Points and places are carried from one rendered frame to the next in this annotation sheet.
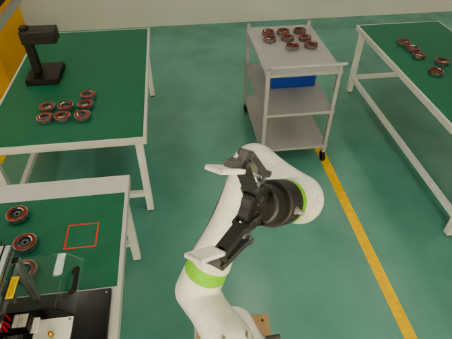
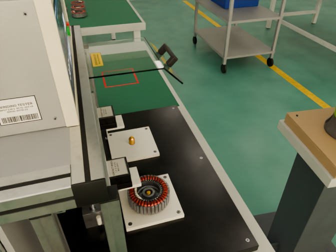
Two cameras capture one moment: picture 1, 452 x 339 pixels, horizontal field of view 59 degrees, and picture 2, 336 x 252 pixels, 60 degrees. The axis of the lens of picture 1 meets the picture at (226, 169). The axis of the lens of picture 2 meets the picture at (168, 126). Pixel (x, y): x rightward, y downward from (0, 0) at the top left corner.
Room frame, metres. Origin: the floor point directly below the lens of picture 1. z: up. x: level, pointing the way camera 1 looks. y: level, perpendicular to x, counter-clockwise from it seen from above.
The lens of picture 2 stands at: (0.00, 0.71, 1.41)
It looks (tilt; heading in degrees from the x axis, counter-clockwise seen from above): 37 degrees down; 351
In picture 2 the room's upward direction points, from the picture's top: straight up
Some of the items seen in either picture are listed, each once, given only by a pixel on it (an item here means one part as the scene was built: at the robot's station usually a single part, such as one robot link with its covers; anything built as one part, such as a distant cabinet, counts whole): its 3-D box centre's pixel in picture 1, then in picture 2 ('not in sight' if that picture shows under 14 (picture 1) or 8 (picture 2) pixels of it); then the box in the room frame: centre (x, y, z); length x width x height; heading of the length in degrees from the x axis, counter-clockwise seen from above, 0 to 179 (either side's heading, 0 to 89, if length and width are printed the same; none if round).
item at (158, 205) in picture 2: not in sight; (148, 193); (0.52, 0.68, 0.80); 0.11 x 0.11 x 0.04
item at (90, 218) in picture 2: not in sight; (93, 207); (0.50, 0.82, 0.80); 0.07 x 0.05 x 0.06; 7
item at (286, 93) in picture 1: (286, 90); (235, 11); (3.14, -0.54, 0.51); 1.01 x 0.60 x 1.01; 7
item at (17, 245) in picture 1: (25, 243); not in sight; (1.23, 1.00, 0.77); 0.11 x 0.11 x 0.04
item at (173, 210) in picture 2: not in sight; (149, 200); (0.52, 0.68, 0.78); 0.15 x 0.15 x 0.01; 7
